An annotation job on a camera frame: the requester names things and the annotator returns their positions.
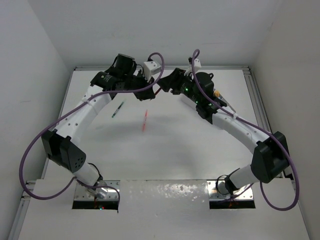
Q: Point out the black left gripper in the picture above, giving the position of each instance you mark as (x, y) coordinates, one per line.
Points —
(145, 95)

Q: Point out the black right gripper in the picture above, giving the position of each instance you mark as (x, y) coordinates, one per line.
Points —
(173, 80)

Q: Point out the green pen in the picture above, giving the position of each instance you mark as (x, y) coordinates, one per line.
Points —
(118, 108)

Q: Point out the small black handled scissors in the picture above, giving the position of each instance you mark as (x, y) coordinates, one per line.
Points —
(227, 103)

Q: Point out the pink pen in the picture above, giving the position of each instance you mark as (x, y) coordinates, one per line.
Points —
(144, 121)

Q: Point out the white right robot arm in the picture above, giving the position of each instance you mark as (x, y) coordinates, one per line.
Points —
(268, 160)

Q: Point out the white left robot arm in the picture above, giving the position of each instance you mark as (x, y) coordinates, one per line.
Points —
(61, 141)

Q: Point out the white purple desk organizer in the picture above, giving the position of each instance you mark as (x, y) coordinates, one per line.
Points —
(188, 102)

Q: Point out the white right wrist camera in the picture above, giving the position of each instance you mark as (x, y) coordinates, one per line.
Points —
(194, 66)

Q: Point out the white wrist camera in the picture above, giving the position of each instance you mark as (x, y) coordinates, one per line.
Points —
(150, 68)
(194, 66)

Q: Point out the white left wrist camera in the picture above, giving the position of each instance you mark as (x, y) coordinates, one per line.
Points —
(150, 68)

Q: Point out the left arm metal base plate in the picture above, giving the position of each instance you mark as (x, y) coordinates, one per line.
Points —
(108, 192)

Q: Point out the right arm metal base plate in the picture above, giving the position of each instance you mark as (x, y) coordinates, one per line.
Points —
(217, 192)

